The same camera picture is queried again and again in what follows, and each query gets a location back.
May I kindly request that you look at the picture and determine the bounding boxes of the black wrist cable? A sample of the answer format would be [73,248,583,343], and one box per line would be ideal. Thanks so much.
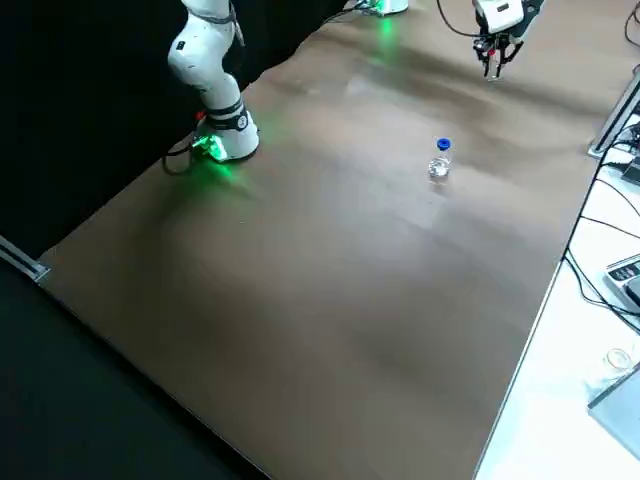
[435,0,482,39]

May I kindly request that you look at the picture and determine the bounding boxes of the black arm base cable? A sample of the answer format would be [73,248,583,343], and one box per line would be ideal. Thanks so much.
[162,135,206,176]

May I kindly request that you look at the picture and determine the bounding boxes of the small glass beaker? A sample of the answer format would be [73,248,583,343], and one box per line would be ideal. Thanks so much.
[605,347,635,374]

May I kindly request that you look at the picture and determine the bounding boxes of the aluminium frame rail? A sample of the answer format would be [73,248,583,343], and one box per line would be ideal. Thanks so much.
[0,236,52,286]

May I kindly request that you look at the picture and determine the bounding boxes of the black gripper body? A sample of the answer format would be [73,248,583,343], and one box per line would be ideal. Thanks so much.
[472,30,525,57]

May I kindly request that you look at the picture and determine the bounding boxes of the short black cable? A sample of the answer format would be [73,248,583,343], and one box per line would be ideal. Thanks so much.
[623,7,640,47]

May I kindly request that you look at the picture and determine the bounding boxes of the grey device with buttons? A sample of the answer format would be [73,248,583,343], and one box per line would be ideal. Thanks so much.
[603,253,640,315]

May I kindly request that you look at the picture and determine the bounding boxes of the clear bottle with blue cap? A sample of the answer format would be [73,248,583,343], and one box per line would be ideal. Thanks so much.
[427,137,454,184]

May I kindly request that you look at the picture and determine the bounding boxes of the flat grey box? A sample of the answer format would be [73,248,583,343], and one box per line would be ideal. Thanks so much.
[585,362,640,454]

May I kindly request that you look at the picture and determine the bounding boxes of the aluminium camera post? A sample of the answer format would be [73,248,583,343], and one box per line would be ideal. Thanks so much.
[585,67,640,160]

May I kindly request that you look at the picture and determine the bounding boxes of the long black cable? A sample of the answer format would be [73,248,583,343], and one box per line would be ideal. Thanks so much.
[563,144,640,334]

